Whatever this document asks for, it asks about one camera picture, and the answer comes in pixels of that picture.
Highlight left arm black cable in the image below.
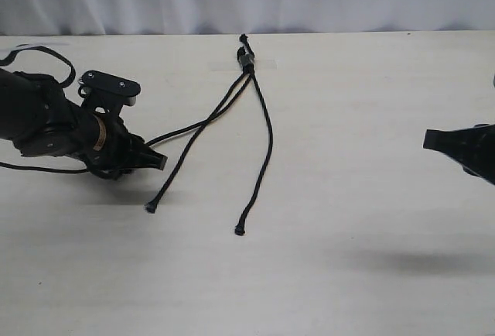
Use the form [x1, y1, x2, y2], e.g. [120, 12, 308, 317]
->
[0, 43, 117, 180]

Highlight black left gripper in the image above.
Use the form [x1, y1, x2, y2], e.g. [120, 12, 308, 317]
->
[77, 113, 167, 180]

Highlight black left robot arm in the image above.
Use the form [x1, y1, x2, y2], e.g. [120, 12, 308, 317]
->
[1, 70, 167, 180]

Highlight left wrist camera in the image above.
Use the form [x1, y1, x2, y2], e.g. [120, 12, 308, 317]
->
[78, 70, 141, 117]

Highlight clear tape strip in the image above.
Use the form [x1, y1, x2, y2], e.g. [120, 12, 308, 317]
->
[207, 60, 277, 71]

